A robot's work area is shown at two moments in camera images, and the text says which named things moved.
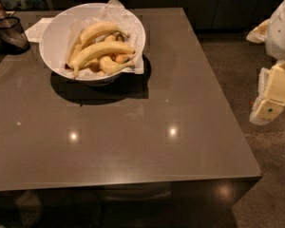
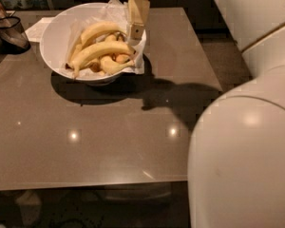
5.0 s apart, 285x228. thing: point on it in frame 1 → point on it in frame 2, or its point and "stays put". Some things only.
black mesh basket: x=8 y=36 stays put
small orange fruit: x=122 y=58 stays put
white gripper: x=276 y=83 → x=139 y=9
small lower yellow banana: x=108 y=66 stays put
